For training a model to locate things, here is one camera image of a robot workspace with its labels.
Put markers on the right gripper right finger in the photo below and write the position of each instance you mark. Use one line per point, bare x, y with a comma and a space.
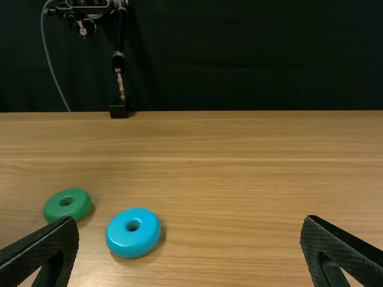
314, 242

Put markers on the black clamp stand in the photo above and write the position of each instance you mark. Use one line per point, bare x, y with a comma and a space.
118, 112

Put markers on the stand-mounted camera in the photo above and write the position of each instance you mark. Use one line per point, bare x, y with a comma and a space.
89, 3

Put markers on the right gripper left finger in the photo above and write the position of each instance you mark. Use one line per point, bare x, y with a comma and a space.
60, 239

